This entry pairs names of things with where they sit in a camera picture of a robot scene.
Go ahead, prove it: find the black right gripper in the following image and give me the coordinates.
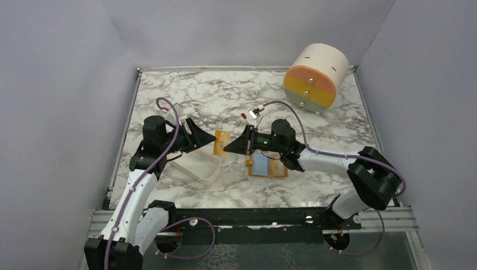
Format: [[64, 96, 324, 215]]
[[224, 124, 284, 156]]

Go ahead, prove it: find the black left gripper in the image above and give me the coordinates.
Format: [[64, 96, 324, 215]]
[[161, 118, 217, 155]]

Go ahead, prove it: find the yellow leather card holder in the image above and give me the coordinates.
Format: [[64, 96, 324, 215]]
[[245, 152, 288, 178]]

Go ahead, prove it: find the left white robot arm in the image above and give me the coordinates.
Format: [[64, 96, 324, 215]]
[[84, 116, 216, 269]]

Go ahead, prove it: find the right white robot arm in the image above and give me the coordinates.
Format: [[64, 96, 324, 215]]
[[223, 119, 406, 229]]

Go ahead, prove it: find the white oval plastic tray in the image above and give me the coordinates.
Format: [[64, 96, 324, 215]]
[[167, 146, 219, 185]]

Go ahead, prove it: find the cylindrical pastel drawer box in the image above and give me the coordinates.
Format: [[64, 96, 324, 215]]
[[283, 43, 349, 113]]

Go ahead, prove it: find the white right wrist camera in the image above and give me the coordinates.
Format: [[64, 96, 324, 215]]
[[248, 106, 263, 120]]

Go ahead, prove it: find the black metal base rail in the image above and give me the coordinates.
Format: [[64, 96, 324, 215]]
[[102, 199, 362, 247]]

